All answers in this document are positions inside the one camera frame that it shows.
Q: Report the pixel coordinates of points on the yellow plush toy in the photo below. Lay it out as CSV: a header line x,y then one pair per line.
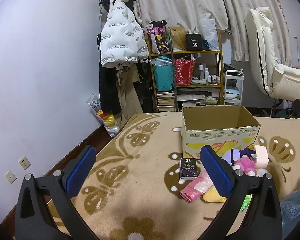
x,y
212,197

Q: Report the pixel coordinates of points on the plastic bag of toys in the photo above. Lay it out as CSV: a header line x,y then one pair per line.
x,y
107,120

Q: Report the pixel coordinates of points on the black hanging bag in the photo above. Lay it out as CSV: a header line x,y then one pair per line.
x,y
147,92

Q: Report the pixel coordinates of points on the red patterned gift bag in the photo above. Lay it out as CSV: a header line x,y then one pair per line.
x,y
183,71

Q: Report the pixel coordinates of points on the white padded recliner chair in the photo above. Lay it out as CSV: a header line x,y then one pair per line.
x,y
265,50

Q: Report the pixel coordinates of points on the cardboard box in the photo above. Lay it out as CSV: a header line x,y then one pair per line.
x,y
215,136

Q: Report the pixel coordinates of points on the black cosmetics box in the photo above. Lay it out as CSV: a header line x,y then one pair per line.
x,y
194,42

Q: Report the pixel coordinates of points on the wooden shelf rack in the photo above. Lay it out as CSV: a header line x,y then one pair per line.
x,y
185,52

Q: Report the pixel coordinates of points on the white trolley cart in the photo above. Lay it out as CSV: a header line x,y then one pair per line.
x,y
233,90

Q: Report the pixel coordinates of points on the clear plastic bag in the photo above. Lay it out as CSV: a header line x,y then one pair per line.
x,y
210,33

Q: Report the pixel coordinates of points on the stack of old books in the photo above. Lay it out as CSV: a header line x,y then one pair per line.
x,y
165,102

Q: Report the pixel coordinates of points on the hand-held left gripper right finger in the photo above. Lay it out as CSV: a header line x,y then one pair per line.
x,y
216,172

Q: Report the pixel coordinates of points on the black hanging coat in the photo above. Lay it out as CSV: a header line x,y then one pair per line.
x,y
108,87

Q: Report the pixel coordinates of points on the pink plush toy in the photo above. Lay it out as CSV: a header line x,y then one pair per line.
x,y
246,165

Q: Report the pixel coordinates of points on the blonde wig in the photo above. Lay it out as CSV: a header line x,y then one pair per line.
x,y
178,38

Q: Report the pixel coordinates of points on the green packet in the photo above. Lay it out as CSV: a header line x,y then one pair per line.
x,y
246,202

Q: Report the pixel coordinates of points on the black tissue pack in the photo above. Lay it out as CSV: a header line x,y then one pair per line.
x,y
188,168

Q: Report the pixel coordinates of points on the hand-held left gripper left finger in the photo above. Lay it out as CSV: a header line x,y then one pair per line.
x,y
81,172

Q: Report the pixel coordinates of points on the white puffer jacket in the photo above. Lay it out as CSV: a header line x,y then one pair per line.
x,y
120,37

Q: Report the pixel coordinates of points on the purple dressed plush doll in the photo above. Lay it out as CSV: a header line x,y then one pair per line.
x,y
236,155

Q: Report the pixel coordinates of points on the floral beige curtain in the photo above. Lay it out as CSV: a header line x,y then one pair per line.
x,y
185,2

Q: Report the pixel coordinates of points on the blue fuzzy cloth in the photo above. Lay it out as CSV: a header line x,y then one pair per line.
x,y
296,212

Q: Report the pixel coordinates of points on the pink and black printed bag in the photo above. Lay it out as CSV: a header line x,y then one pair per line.
x,y
157,36

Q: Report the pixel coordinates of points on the white wall socket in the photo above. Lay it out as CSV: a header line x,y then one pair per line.
x,y
10,177
24,163

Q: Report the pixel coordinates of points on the beige hanging trousers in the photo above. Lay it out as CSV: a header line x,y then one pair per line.
x,y
128,95

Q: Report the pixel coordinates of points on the beige butterfly printed blanket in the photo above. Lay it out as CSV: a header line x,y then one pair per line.
x,y
140,200

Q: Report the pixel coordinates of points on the group of small white bottles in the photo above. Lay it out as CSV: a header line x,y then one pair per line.
x,y
207,76

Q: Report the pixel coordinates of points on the pink plastic bag roll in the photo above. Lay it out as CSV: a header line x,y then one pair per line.
x,y
195,188

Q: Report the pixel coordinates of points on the teal shopping bag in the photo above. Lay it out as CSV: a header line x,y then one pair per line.
x,y
162,76

